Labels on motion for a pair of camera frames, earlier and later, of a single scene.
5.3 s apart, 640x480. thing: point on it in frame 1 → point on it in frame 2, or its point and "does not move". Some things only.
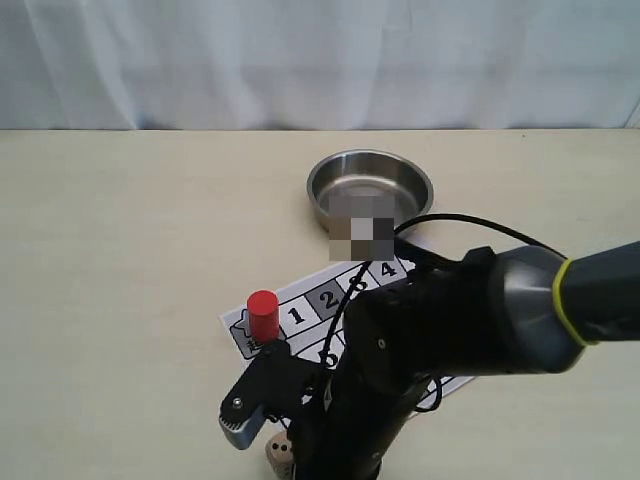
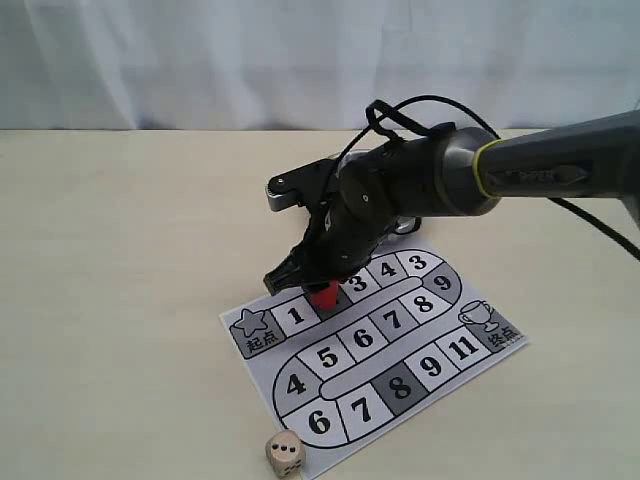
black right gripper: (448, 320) → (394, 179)
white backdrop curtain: (319, 65) does not move
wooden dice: (280, 454) does not move
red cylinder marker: (263, 316) → (326, 297)
